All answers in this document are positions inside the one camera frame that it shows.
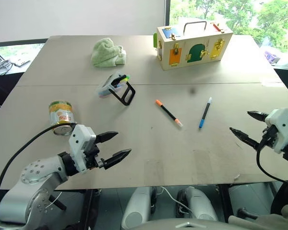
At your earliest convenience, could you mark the blue-capped black marker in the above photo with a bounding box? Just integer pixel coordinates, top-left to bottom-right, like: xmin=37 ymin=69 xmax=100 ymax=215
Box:
xmin=198 ymin=96 xmax=213 ymax=129

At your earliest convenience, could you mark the thin white cable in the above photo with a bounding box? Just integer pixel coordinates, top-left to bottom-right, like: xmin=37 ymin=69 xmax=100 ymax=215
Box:
xmin=157 ymin=186 xmax=191 ymax=214

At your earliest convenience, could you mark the wooden latch lock box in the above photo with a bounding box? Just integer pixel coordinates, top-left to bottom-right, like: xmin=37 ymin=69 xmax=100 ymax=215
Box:
xmin=153 ymin=20 xmax=234 ymax=71

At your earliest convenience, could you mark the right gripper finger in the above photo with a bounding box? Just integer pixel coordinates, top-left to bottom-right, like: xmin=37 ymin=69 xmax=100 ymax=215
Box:
xmin=247 ymin=110 xmax=270 ymax=123
xmin=229 ymin=127 xmax=262 ymax=150

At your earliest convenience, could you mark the coiled grey cable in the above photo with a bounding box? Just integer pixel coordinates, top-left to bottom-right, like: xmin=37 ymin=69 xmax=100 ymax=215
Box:
xmin=0 ymin=59 xmax=14 ymax=78

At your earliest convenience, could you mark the yellow label tin can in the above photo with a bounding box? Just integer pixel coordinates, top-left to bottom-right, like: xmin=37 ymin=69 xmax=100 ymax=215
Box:
xmin=48 ymin=100 xmax=75 ymax=137

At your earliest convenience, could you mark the green folded towel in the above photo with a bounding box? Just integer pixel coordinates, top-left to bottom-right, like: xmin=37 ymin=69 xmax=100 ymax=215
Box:
xmin=90 ymin=37 xmax=128 ymax=69

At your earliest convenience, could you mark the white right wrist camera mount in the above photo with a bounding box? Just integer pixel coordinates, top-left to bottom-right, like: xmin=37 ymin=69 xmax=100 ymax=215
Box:
xmin=264 ymin=108 xmax=288 ymax=154

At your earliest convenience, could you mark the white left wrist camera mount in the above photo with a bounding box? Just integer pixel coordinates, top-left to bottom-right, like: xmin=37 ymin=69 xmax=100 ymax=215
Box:
xmin=68 ymin=124 xmax=96 ymax=172

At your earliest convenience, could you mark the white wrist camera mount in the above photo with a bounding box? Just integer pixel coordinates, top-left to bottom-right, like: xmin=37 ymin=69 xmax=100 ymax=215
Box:
xmin=264 ymin=108 xmax=288 ymax=154
xmin=68 ymin=124 xmax=96 ymax=172

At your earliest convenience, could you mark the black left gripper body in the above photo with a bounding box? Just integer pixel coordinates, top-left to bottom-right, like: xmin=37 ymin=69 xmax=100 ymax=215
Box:
xmin=84 ymin=142 xmax=106 ymax=171

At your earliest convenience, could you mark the orange-capped black marker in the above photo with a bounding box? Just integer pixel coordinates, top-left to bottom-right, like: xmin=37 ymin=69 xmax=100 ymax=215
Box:
xmin=155 ymin=99 xmax=184 ymax=129

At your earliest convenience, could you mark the grey flat tablet device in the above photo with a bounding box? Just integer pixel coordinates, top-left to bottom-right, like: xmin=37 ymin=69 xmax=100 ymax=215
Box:
xmin=12 ymin=58 xmax=31 ymax=68

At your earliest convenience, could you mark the black table leg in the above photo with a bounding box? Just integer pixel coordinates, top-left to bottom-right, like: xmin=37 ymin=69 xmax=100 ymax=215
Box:
xmin=217 ymin=184 xmax=233 ymax=218
xmin=81 ymin=188 xmax=98 ymax=230

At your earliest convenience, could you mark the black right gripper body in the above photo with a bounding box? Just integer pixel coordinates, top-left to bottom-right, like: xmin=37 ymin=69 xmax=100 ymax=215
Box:
xmin=261 ymin=125 xmax=279 ymax=148

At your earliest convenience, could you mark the silver robot leg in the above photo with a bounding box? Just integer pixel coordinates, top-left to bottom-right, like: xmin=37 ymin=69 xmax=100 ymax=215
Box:
xmin=120 ymin=186 xmax=157 ymax=230
xmin=177 ymin=186 xmax=218 ymax=222

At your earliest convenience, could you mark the silver robot torso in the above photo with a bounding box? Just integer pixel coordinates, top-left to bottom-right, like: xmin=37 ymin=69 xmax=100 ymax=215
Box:
xmin=141 ymin=216 xmax=231 ymax=230

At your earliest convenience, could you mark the purple packet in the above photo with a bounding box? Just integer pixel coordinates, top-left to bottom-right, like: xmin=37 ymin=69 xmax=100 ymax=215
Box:
xmin=264 ymin=49 xmax=283 ymax=64

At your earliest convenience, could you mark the silver right robot leg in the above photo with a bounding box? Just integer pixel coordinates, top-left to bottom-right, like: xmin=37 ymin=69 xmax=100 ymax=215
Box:
xmin=177 ymin=186 xmax=218 ymax=222

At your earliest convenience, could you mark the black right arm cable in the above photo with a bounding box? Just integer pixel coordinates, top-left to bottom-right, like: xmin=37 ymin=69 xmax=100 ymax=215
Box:
xmin=256 ymin=138 xmax=288 ymax=185

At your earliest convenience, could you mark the silver left robot leg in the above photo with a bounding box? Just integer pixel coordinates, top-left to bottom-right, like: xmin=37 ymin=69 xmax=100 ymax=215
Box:
xmin=120 ymin=186 xmax=157 ymax=230

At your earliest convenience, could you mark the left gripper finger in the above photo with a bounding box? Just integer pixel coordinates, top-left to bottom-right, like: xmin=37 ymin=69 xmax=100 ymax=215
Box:
xmin=103 ymin=148 xmax=132 ymax=171
xmin=96 ymin=131 xmax=119 ymax=145

